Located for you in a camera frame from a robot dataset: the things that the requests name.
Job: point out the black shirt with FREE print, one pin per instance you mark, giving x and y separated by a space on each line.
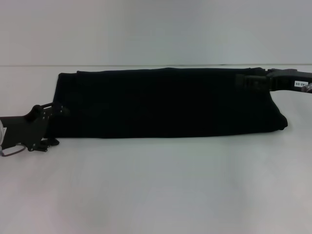
170 104

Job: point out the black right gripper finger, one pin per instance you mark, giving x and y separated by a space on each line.
251 82

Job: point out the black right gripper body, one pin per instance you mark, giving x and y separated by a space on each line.
290 80

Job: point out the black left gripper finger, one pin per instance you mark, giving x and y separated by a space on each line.
61 110
47 143

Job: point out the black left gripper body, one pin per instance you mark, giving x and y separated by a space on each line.
24 129

